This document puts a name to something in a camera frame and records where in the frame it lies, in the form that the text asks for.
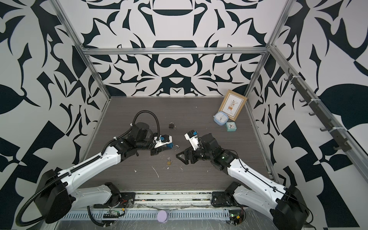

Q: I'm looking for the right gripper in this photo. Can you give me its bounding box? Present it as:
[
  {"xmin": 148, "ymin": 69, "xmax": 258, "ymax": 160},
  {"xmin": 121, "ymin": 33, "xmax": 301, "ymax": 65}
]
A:
[{"xmin": 176, "ymin": 144, "xmax": 215, "ymax": 165}]

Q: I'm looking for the blue padlock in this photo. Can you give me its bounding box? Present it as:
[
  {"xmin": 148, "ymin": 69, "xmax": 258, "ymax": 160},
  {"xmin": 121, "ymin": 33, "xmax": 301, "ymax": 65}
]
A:
[{"xmin": 166, "ymin": 143, "xmax": 180, "ymax": 150}]

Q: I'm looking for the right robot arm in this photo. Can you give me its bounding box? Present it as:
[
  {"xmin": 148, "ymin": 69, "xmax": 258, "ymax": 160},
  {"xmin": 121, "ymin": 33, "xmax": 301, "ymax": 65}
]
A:
[{"xmin": 181, "ymin": 130, "xmax": 311, "ymax": 230}]

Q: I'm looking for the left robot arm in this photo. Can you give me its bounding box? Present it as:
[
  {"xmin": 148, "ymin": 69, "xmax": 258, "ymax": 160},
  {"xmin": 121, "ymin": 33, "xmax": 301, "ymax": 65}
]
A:
[{"xmin": 15, "ymin": 111, "xmax": 173, "ymax": 227}]

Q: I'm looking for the blue round alarm clock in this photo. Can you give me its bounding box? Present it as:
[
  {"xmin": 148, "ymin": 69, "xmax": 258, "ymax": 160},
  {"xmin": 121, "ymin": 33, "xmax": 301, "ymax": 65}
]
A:
[{"xmin": 213, "ymin": 111, "xmax": 229, "ymax": 126}]

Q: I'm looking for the green square alarm clock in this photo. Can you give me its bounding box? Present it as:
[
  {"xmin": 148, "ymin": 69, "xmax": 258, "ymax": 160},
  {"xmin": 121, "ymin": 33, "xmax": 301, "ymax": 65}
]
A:
[{"xmin": 226, "ymin": 122, "xmax": 237, "ymax": 132}]

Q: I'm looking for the purple round cap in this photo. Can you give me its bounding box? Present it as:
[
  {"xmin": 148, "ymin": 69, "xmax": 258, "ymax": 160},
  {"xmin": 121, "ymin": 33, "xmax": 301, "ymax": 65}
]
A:
[{"xmin": 157, "ymin": 210, "xmax": 169, "ymax": 223}]

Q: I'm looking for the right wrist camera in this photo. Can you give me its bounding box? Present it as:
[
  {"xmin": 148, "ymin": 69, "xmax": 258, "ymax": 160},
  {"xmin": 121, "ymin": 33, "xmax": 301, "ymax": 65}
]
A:
[{"xmin": 185, "ymin": 130, "xmax": 199, "ymax": 150}]

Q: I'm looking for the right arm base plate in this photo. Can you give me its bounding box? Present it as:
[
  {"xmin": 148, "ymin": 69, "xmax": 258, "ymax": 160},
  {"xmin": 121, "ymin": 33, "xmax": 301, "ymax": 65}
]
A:
[{"xmin": 211, "ymin": 192, "xmax": 234, "ymax": 208}]

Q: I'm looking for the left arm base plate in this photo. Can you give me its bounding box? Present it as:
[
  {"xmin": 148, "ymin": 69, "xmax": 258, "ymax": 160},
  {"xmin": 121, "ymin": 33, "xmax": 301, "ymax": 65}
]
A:
[{"xmin": 93, "ymin": 192, "xmax": 136, "ymax": 209}]

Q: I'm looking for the wooden picture frame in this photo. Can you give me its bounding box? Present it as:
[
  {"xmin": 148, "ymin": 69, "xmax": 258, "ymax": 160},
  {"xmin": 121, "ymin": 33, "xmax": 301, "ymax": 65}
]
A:
[{"xmin": 219, "ymin": 90, "xmax": 248, "ymax": 121}]

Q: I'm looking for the black wall hook rack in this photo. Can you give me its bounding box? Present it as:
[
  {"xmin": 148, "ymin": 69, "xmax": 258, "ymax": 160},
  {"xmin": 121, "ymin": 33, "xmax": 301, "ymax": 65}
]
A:
[{"xmin": 285, "ymin": 68, "xmax": 353, "ymax": 152}]

